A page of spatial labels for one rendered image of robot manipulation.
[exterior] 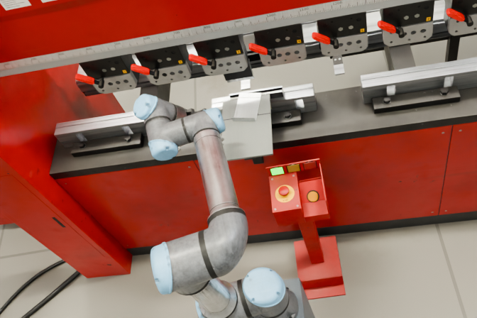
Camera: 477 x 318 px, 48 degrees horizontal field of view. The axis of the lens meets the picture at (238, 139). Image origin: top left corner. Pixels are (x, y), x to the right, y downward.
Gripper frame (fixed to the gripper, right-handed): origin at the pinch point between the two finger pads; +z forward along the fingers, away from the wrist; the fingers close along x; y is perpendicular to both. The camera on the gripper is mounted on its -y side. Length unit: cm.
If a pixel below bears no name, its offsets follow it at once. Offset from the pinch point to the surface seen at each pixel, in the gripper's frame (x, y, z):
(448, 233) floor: -25, 24, 134
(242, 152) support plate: -4.1, 1.0, 10.9
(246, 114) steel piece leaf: 11.6, 1.3, 15.3
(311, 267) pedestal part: -35, -27, 90
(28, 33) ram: 31, -29, -53
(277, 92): 19.2, 10.8, 22.8
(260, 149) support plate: -3.9, 6.5, 13.9
